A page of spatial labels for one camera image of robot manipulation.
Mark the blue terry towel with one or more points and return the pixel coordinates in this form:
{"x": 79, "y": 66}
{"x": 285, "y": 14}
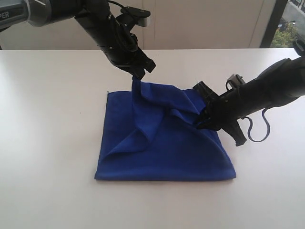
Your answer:
{"x": 148, "y": 135}

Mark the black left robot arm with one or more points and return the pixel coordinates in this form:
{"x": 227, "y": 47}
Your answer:
{"x": 39, "y": 13}

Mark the black window frame post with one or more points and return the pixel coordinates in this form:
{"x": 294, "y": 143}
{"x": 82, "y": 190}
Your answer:
{"x": 272, "y": 25}

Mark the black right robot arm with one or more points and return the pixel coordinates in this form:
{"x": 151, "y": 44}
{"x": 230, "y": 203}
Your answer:
{"x": 278, "y": 85}

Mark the green tree outside window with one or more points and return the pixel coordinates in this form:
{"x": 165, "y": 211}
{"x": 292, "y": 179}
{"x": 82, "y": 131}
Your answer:
{"x": 285, "y": 36}

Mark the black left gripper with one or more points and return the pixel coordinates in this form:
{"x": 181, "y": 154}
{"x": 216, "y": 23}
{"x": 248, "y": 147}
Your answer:
{"x": 121, "y": 48}

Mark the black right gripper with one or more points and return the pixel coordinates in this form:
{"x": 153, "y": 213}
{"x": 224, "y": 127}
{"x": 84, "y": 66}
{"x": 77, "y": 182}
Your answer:
{"x": 217, "y": 114}

